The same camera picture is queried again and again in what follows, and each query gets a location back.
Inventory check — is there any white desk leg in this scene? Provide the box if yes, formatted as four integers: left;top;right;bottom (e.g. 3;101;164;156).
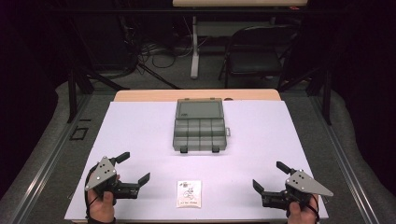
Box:
190;15;201;80

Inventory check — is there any bundle of floor cables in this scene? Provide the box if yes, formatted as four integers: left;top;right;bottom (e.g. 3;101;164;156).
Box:
135;38;194;70

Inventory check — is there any black metal stand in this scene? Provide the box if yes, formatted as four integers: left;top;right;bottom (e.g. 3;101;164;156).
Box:
66;66;130;124
278;66;332;126

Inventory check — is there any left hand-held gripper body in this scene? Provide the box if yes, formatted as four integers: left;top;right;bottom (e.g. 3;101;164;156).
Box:
84;156;140;201

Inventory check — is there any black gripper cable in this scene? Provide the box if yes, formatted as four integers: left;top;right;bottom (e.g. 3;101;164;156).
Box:
306;195;321;223
83;166;98;219

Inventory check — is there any person's right hand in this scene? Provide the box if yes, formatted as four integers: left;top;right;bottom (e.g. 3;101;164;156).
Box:
286;194;319;224

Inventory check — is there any metal floor rail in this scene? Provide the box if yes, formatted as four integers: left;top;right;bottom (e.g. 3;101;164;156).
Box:
8;92;93;224
311;94;381;224

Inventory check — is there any light wooden desk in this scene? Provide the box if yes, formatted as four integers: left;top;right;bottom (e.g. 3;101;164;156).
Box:
172;0;309;8

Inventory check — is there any black folding chair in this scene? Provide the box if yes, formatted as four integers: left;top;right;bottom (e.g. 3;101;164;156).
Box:
218;24;301;90

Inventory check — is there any white table cover sheet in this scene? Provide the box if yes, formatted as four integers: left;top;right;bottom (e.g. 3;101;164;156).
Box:
64;100;330;221

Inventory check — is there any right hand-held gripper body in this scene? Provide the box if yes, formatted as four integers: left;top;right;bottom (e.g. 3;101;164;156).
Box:
262;169;334;210

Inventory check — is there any white printed packet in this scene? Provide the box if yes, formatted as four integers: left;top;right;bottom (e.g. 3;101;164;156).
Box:
176;179;203;209

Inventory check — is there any person's left hand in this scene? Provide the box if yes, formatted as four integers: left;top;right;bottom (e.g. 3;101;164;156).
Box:
87;189;116;223

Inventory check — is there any grey plastic compartment box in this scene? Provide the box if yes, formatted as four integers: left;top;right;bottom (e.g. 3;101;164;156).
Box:
172;98;232;154

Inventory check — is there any black tripod leg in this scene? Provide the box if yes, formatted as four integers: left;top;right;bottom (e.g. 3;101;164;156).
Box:
136;63;182;91

